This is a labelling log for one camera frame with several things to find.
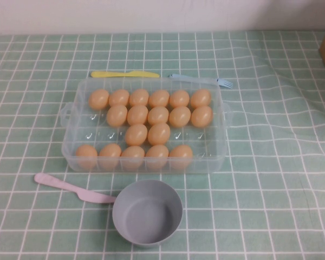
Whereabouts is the brown egg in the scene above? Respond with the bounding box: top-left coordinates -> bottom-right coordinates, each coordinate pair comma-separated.
108,89 -> 130,107
128,88 -> 150,107
168,106 -> 192,128
145,144 -> 170,171
168,144 -> 193,171
75,144 -> 99,170
127,105 -> 149,126
106,104 -> 128,127
190,88 -> 212,109
191,105 -> 214,128
121,145 -> 146,171
148,89 -> 170,108
147,122 -> 171,146
124,123 -> 148,146
147,106 -> 170,126
169,89 -> 190,108
88,89 -> 110,111
99,143 -> 122,171

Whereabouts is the transparent plastic egg box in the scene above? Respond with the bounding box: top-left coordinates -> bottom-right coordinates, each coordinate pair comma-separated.
60,76 -> 233,174

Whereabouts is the blue plastic fork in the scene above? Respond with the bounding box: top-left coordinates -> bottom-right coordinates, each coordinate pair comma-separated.
168,73 -> 234,89

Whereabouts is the yellow plastic knife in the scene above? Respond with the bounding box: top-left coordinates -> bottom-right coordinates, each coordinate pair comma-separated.
90,70 -> 160,79

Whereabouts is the blue-grey round bowl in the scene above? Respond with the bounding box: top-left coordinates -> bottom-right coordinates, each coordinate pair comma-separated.
112,179 -> 184,241

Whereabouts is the pink plastic knife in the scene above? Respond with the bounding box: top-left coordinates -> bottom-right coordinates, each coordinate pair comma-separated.
34,173 -> 117,204

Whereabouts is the green checked tablecloth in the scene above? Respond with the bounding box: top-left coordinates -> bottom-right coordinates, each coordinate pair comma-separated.
0,30 -> 325,260

